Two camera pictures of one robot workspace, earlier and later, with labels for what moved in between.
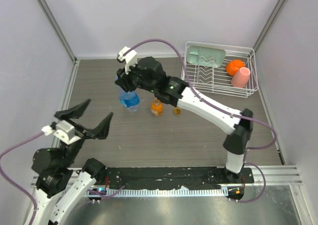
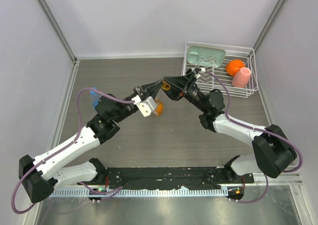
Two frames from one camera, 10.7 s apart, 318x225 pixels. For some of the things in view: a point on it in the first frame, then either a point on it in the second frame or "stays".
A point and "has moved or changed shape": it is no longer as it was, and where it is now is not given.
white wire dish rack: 220,69 stays
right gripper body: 130,82 to 190,88
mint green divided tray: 204,55 stays
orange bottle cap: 177,111 has moved or changed shape
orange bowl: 233,66 stays
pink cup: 240,78 stays
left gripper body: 80,132 to 139,92
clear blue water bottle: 130,100 has moved or changed shape
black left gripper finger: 74,112 to 150,87
